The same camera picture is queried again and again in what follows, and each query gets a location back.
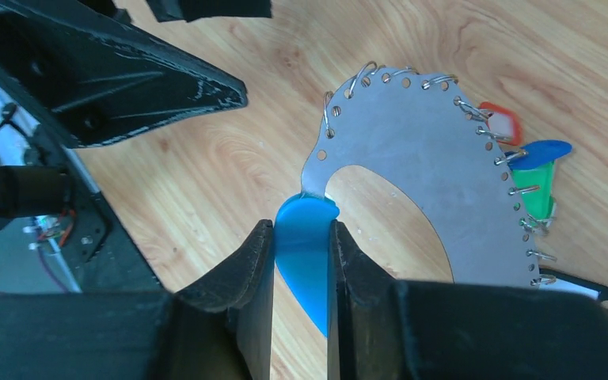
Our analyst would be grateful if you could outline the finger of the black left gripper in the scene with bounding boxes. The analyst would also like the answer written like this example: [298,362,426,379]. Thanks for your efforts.
[0,1,248,148]

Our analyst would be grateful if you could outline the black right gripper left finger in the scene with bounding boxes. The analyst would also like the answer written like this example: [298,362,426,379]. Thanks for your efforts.
[0,219,274,379]

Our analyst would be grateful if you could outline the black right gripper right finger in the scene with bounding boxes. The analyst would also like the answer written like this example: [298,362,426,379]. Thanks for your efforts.
[327,221,608,379]

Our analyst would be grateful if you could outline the metal keyring plate blue handle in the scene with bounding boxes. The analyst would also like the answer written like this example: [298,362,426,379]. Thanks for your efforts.
[275,61,556,333]

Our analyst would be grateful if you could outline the green key tag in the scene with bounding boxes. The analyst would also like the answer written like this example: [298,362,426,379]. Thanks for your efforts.
[512,161,555,220]

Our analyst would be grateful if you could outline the black key tag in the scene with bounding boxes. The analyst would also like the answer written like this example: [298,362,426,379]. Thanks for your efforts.
[540,267,608,310]

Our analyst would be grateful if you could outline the dark blue key tag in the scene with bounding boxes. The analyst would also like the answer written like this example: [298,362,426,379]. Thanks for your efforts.
[508,139,572,170]

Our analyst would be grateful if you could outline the red key tag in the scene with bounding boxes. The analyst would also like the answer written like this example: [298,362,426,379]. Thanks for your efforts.
[480,101,523,146]

